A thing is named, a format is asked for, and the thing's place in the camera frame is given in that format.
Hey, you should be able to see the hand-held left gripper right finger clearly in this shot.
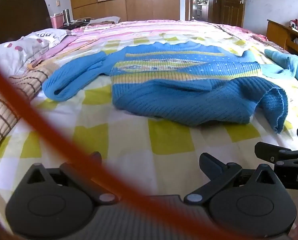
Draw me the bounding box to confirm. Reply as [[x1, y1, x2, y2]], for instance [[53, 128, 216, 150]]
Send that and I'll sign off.
[[183, 152, 279, 204]]

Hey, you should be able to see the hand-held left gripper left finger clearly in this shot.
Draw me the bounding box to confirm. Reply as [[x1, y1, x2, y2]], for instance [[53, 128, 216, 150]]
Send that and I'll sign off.
[[26, 151, 118, 204]]

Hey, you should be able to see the blue knitted striped sweater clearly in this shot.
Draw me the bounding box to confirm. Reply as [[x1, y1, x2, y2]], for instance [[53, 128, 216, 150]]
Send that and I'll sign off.
[[42, 41, 289, 134]]

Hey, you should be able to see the teal knitted cloth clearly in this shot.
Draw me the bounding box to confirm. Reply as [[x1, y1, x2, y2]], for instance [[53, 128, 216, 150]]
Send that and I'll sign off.
[[264, 48, 298, 90]]

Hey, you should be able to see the wooden side cabinet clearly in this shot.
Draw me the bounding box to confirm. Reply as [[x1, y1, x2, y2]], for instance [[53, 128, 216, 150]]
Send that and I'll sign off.
[[266, 19, 298, 62]]

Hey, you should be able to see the brown striped bamboo pillow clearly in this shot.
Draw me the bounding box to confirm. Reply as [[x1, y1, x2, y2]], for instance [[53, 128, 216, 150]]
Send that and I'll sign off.
[[0, 64, 60, 153]]

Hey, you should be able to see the brown wooden door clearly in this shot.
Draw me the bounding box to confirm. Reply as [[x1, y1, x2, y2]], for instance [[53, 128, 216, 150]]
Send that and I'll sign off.
[[209, 0, 247, 28]]

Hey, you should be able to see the large white dotted pillow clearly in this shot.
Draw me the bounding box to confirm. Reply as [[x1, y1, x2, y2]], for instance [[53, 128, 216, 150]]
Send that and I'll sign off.
[[0, 35, 52, 83]]

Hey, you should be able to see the small white dotted pillow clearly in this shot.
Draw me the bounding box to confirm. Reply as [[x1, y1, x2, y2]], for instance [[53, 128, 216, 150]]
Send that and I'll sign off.
[[23, 28, 69, 47]]

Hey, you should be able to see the dark nightstand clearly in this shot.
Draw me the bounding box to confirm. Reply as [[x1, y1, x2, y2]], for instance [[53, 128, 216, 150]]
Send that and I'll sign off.
[[58, 19, 92, 30]]

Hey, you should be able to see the white plastic sheet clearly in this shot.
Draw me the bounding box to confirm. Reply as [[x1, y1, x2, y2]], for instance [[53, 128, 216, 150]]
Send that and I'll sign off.
[[83, 16, 121, 32]]

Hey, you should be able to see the pink box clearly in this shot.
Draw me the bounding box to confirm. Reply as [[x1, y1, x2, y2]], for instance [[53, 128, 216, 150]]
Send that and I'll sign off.
[[50, 14, 65, 29]]

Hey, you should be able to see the metal thermos flask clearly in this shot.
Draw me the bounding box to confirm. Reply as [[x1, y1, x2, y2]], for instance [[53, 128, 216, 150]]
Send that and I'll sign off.
[[62, 9, 71, 26]]

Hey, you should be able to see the wooden wardrobe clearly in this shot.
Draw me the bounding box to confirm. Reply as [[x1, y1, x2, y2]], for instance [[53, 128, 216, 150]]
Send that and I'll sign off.
[[68, 0, 181, 22]]

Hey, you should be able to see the dark wooden headboard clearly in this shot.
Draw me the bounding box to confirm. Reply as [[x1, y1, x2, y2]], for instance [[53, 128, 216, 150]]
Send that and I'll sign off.
[[0, 0, 52, 49]]

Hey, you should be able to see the orange cable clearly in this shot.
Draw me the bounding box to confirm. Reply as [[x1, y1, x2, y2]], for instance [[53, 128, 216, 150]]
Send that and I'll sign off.
[[0, 55, 239, 240]]

